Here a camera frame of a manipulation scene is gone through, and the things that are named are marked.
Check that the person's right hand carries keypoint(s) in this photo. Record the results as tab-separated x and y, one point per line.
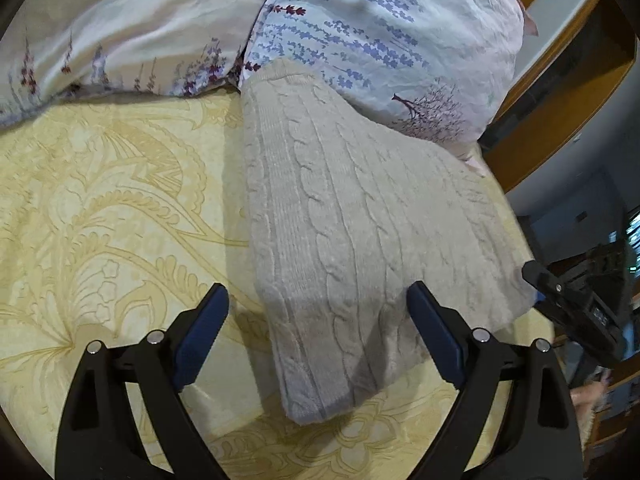
590	392

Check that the wooden headboard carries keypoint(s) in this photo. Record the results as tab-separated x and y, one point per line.
555	110

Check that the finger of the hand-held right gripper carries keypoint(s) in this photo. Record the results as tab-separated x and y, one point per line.
545	282

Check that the wall socket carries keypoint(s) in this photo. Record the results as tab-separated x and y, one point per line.
581	217

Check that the pink floral pillow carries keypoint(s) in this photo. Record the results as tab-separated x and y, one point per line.
125	20

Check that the blue floral pillow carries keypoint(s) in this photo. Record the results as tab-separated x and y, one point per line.
390	25

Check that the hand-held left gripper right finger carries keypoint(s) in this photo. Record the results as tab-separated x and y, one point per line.
440	342

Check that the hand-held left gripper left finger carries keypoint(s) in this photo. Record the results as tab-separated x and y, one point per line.
197	345

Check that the yellow patterned bed sheet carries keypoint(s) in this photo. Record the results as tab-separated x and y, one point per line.
115	210

